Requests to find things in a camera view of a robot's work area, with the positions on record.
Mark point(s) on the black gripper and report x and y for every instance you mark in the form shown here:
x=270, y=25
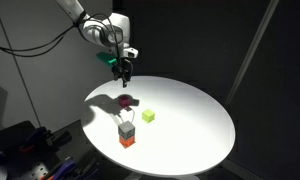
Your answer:
x=121, y=68

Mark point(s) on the mulberry pink block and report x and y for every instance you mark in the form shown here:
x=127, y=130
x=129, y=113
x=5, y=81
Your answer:
x=124, y=101

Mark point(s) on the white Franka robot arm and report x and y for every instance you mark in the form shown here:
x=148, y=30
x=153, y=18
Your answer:
x=103, y=30

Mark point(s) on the lime green block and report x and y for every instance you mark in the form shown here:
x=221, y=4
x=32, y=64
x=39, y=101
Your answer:
x=148, y=116

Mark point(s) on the gray block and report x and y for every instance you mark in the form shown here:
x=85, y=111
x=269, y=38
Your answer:
x=126, y=129

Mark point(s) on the orange block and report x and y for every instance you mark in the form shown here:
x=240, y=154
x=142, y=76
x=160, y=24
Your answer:
x=127, y=142

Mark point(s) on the round white table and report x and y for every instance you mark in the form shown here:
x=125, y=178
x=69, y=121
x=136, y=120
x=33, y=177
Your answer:
x=183, y=133

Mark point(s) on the black clamp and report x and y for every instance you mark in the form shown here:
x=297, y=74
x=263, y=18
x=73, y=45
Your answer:
x=60, y=139

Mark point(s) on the purple clamp orange tip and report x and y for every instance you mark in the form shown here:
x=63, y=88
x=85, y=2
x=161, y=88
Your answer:
x=61, y=168
x=35, y=136

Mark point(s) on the perforated metal plate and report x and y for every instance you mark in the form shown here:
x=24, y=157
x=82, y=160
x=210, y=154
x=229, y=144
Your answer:
x=36, y=171

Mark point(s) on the gray metal corner strip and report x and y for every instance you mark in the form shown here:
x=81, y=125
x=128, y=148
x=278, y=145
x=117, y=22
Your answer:
x=253, y=46

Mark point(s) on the teal green camera mount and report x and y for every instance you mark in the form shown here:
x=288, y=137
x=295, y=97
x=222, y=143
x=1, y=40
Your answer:
x=106, y=59

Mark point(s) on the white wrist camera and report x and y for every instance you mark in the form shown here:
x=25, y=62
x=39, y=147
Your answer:
x=131, y=52

